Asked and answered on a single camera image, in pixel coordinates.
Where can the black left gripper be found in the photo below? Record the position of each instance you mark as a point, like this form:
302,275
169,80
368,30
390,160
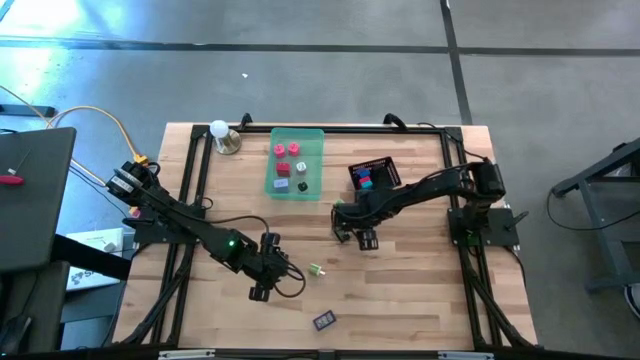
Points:
272,267

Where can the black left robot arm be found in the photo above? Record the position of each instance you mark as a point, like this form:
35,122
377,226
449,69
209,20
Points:
190,225

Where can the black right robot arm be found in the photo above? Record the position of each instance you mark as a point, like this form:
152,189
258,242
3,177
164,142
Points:
425,190

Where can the black aluminium rig frame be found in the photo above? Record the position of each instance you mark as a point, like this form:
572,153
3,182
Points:
257,129

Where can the black plastic mesh basket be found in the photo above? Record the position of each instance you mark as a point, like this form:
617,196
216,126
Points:
390,172

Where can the white printed box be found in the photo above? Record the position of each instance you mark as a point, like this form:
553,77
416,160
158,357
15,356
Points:
90,237

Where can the person's shoe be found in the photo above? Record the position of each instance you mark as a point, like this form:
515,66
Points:
634,300

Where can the dark grey desk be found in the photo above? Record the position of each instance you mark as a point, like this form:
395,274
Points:
35,215

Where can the dark blue digital display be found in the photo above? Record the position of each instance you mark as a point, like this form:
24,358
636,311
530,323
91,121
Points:
324,320

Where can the translucent green plastic tray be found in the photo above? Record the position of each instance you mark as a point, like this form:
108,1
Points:
316,175

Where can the white bulb brass base lamp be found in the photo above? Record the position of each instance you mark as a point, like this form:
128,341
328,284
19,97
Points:
227,142

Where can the black floor bar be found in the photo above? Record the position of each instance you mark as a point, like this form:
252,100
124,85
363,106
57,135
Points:
25,110

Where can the black arched bracket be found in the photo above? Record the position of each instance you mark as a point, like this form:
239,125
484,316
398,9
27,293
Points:
393,120
245,121

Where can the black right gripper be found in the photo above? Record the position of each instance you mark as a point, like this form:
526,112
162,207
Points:
362,215

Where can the red USB charger cube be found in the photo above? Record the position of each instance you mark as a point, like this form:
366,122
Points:
283,169

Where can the black metal cart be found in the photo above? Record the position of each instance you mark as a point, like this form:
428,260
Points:
605,240

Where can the silver aluminium bracket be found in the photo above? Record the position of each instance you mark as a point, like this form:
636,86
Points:
186,354
465,355

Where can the white black USB charger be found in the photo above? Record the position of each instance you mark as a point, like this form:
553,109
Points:
302,187

